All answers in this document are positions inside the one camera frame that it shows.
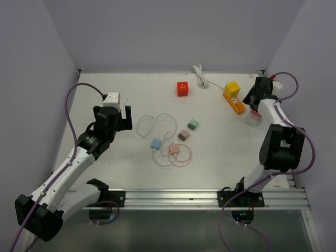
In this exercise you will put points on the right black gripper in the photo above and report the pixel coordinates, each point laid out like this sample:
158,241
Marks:
247,99

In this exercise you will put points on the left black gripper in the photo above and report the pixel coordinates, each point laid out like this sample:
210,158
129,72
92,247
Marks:
124,124

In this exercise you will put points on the pink blue white adapter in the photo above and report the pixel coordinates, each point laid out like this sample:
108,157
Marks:
253,118

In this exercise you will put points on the blue usb charger plug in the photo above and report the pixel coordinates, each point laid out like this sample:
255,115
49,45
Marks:
156,144

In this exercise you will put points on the green charger plug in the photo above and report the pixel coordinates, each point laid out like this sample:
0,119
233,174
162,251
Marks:
192,125

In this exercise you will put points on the pink usb charger plug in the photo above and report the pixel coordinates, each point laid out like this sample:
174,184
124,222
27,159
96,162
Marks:
174,149

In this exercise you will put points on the red cube socket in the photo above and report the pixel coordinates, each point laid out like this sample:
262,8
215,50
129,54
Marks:
182,89

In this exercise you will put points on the brown usb charger plug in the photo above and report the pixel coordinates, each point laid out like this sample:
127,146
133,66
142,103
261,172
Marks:
183,135

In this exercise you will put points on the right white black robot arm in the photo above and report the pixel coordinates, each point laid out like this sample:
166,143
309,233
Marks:
282,146

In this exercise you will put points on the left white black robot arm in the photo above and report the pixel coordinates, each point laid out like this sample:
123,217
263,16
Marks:
45,210

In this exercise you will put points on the yellow cube socket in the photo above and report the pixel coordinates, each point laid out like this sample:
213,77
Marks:
232,89

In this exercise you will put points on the orange power strip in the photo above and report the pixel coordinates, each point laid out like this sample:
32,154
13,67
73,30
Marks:
235,104

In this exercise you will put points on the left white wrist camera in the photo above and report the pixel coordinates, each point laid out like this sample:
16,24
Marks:
111,99

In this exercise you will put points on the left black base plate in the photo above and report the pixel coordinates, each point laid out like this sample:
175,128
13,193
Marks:
115,196

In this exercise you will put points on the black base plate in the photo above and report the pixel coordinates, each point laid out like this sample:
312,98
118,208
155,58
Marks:
246,200
115,196

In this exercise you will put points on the aluminium front rail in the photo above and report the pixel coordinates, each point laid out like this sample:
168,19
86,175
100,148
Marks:
292,199

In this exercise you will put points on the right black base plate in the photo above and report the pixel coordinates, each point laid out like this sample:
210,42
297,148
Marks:
246,200

